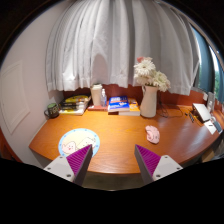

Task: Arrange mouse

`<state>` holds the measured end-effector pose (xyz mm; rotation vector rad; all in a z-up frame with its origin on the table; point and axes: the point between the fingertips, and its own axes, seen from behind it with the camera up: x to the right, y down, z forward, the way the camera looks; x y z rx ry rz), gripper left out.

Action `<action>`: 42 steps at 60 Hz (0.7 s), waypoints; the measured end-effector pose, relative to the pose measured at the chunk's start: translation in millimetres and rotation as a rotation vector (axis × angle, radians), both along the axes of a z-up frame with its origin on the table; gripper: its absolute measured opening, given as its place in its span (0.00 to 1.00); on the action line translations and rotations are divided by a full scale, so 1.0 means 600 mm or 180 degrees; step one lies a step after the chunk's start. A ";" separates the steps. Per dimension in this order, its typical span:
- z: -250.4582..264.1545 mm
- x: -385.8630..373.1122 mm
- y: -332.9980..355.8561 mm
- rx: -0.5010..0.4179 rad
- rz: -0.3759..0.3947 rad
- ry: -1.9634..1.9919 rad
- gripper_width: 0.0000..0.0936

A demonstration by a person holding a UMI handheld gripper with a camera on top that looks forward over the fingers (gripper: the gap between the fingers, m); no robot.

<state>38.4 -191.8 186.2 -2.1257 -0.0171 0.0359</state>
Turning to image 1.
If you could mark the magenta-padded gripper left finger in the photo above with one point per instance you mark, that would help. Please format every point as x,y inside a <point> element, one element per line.
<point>63,166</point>

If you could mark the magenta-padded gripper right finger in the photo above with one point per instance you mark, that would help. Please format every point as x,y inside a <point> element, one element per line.
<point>163,166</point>

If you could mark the pink computer mouse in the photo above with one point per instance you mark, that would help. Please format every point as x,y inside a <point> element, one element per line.
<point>153,134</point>

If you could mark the round cartoon mouse pad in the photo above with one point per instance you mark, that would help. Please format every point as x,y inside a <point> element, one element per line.
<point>78,140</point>

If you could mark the dark green mug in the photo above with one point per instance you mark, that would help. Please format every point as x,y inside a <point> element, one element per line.
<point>52,110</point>

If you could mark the black and yellow book stack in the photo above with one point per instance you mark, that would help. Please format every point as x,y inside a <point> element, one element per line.
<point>74,105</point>

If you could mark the white ceramic vase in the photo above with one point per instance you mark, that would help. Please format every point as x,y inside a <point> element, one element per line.
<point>148,103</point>

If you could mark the orange book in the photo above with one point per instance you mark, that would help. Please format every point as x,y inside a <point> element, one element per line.
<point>134,108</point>

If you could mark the white flat device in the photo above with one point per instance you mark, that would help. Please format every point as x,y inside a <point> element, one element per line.
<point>202,111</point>

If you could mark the flat red book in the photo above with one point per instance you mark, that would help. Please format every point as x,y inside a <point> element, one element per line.
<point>96,108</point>

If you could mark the cream lidded tumbler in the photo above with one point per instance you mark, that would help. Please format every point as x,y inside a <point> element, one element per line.
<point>96,96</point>

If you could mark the clear pump bottle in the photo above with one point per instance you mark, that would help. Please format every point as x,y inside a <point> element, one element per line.
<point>104,100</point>

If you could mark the white and pink flowers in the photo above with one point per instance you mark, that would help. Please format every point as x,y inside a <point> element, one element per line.
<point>145,68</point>

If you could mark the window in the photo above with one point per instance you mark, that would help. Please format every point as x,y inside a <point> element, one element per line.
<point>205,66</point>

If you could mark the white curtain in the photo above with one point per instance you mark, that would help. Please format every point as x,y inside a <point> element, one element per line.
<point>100,50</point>

